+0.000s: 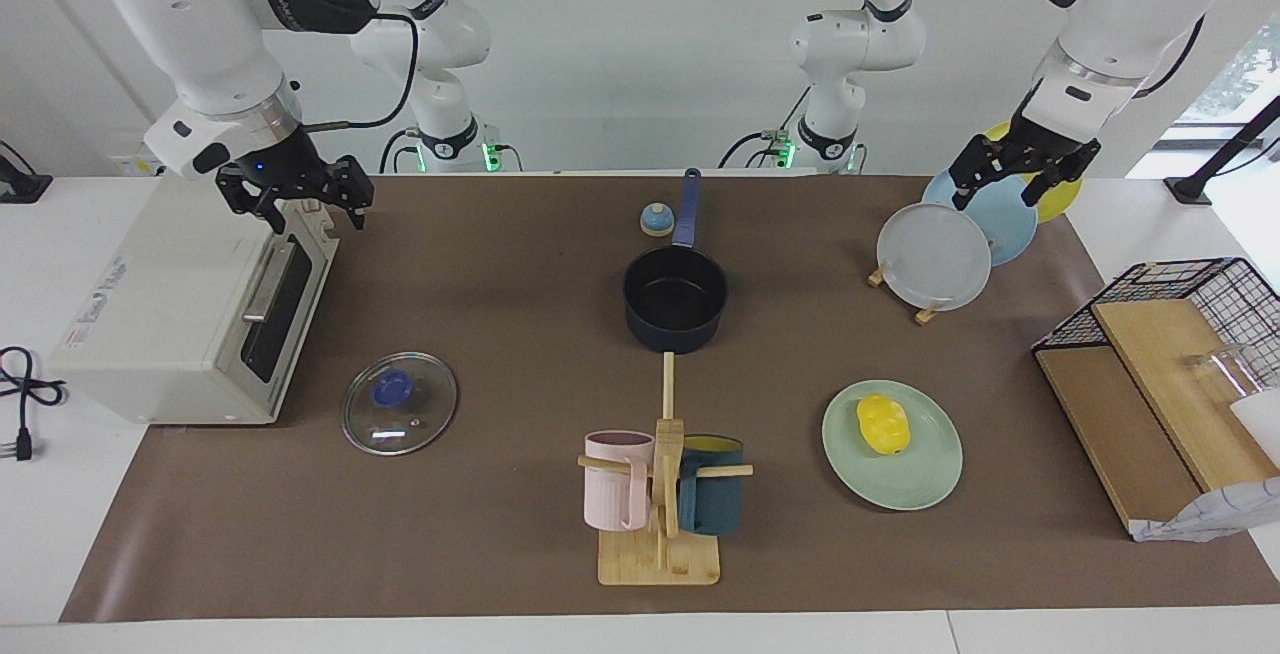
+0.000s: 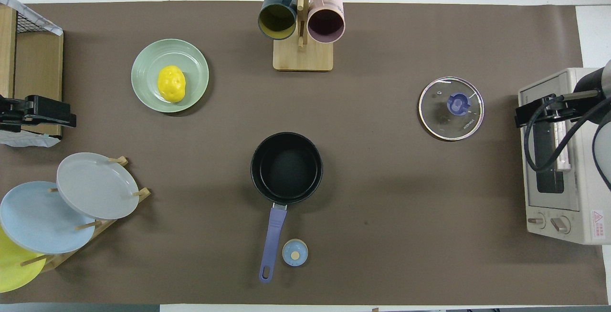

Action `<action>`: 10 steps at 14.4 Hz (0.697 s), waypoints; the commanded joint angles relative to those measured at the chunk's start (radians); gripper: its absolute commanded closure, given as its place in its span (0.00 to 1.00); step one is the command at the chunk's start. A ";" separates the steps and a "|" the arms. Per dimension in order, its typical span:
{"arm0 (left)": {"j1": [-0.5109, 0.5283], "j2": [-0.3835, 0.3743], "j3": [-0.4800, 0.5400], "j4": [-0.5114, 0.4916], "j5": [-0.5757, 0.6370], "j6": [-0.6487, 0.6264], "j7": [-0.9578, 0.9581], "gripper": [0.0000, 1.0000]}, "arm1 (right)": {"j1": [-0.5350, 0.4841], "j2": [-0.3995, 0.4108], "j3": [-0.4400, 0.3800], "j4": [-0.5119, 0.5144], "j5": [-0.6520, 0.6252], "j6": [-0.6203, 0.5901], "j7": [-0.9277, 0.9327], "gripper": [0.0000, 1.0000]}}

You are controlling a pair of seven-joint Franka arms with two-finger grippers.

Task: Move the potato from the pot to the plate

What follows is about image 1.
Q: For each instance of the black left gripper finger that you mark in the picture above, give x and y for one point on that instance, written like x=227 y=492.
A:
x=972 y=162
x=1075 y=169

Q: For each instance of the grey plate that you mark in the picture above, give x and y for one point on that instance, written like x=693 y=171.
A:
x=930 y=259

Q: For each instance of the yellow plate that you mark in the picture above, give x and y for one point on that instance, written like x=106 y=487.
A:
x=1062 y=202

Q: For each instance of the teal mug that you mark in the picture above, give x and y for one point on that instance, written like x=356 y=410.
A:
x=715 y=504

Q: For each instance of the wooden plate rack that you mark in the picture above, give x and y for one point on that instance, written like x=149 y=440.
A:
x=930 y=313

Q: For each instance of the brown table mat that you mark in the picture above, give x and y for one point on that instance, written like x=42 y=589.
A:
x=450 y=514

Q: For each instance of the white checked cloth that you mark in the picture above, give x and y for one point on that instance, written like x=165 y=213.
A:
x=1220 y=514

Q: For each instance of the black clamp mount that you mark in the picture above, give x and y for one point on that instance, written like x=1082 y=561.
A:
x=25 y=189

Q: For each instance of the white power strip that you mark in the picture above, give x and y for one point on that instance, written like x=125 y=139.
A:
x=130 y=166

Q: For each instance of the yellow potato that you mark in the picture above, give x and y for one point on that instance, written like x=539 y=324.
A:
x=882 y=424

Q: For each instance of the pink mug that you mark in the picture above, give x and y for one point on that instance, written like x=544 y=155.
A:
x=610 y=494

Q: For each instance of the light blue plate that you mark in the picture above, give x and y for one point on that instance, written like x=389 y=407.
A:
x=1010 y=224

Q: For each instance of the glass lid with blue knob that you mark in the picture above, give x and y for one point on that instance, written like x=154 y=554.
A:
x=392 y=389

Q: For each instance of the black stand with slanted pole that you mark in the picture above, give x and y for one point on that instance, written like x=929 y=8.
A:
x=1190 y=189

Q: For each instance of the green plate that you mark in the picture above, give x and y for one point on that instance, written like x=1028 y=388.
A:
x=900 y=484

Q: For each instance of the wooden mug tree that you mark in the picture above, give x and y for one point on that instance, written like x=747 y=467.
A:
x=660 y=564

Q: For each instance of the light wooden shelf board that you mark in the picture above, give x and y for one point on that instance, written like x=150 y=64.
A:
x=1150 y=354

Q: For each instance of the white cup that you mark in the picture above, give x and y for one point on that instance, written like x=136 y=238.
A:
x=1262 y=424

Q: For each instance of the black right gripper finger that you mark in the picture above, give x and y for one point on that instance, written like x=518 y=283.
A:
x=354 y=189
x=255 y=202

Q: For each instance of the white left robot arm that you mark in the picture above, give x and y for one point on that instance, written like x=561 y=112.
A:
x=1130 y=4

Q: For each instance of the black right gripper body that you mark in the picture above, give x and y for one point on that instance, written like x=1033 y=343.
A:
x=270 y=169

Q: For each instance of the clear glass cup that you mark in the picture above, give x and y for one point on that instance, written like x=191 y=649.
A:
x=1215 y=369

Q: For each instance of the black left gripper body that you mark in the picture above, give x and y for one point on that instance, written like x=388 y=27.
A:
x=1040 y=146

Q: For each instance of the white toaster oven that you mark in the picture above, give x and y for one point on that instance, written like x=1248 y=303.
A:
x=150 y=314

